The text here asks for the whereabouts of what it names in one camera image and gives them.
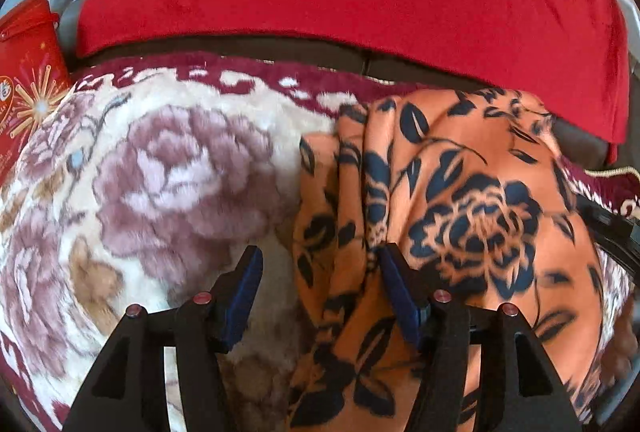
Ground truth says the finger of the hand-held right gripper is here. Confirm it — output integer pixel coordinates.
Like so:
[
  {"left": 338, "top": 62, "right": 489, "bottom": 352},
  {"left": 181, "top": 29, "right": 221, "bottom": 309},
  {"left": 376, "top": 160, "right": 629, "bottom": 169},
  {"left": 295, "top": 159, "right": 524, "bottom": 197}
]
[{"left": 575, "top": 194, "right": 640, "bottom": 268}]

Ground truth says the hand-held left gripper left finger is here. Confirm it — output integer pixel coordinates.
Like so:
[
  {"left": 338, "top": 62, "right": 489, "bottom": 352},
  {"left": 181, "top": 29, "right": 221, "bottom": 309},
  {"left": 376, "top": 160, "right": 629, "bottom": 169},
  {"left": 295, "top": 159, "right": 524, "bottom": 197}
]
[{"left": 62, "top": 246, "right": 264, "bottom": 432}]

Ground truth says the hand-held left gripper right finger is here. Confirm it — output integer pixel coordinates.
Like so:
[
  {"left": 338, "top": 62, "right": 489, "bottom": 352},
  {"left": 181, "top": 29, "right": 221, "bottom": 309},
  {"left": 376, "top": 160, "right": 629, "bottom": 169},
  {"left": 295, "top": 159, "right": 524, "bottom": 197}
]
[{"left": 377, "top": 243, "right": 583, "bottom": 432}]

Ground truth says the orange floral garment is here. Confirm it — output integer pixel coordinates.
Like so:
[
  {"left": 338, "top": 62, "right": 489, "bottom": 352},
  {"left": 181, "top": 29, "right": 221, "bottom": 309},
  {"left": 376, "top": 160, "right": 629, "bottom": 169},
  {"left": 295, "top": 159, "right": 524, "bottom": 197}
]
[{"left": 287, "top": 89, "right": 608, "bottom": 432}]

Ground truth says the maroon cream floral plush blanket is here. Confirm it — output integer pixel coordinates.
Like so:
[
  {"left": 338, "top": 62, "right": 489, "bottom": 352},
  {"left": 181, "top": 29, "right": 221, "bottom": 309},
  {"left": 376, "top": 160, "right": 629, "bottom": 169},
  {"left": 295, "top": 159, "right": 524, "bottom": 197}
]
[{"left": 0, "top": 52, "right": 640, "bottom": 432}]

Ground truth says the dark brown sofa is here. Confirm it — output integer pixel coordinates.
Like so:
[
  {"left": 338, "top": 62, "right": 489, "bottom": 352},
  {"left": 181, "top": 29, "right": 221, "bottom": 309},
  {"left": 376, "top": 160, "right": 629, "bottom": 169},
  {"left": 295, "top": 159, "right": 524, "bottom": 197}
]
[{"left": 67, "top": 32, "right": 623, "bottom": 165}]

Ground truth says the red gift bag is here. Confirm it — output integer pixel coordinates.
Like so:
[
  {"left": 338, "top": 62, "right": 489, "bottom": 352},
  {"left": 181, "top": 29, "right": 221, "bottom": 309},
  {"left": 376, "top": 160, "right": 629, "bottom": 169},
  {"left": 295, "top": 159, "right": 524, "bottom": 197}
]
[{"left": 0, "top": 0, "right": 71, "bottom": 193}]

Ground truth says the maroon cushion with cream cord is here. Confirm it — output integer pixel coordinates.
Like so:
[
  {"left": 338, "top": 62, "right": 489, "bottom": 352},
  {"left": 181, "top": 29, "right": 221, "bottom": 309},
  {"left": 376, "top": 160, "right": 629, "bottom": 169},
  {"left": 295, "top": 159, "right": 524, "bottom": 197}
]
[{"left": 582, "top": 166, "right": 640, "bottom": 219}]

